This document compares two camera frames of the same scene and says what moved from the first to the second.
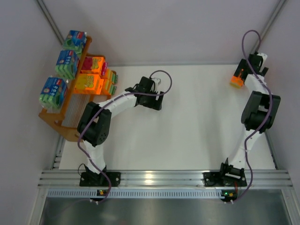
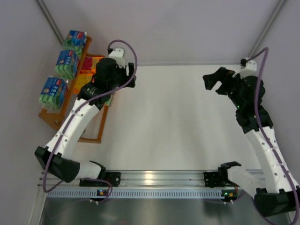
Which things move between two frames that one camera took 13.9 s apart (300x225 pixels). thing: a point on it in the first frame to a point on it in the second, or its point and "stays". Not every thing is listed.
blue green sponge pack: [75, 41] stays
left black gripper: [152, 103] to [131, 73]
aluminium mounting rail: [269, 178] stays
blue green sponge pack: [67, 63] stays
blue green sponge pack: [53, 92] stays
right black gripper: [243, 71] to [225, 82]
